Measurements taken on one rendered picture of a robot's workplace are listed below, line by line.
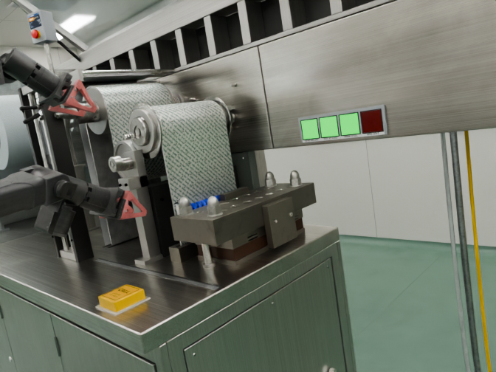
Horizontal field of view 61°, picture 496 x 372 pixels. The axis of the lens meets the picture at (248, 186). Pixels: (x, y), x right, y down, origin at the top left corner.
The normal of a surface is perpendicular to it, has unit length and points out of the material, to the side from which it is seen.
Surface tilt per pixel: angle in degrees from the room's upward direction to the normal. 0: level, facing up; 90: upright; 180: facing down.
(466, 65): 90
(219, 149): 90
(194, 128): 90
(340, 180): 90
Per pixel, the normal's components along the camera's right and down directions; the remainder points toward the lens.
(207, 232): -0.67, 0.22
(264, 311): 0.72, 0.00
